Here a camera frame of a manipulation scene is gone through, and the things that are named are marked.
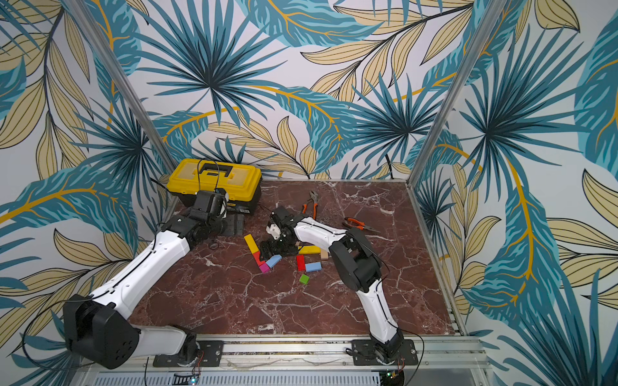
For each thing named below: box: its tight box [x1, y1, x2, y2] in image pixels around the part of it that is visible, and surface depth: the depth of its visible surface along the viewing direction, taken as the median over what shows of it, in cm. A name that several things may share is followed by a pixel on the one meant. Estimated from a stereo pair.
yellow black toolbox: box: [167, 158, 262, 215], surface depth 99 cm
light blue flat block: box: [304, 261, 322, 273], surface depth 93 cm
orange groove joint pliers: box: [301, 189, 319, 222], surface depth 112 cm
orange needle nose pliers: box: [342, 217, 381, 234], surface depth 106 cm
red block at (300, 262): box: [296, 254, 306, 272], surface depth 95 cm
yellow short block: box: [243, 233, 260, 255], surface depth 99 cm
